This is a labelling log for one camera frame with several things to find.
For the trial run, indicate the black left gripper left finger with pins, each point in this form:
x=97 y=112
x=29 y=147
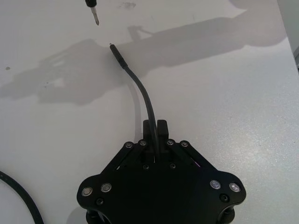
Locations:
x=136 y=152

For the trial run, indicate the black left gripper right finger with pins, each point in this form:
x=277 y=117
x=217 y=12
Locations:
x=177 y=152

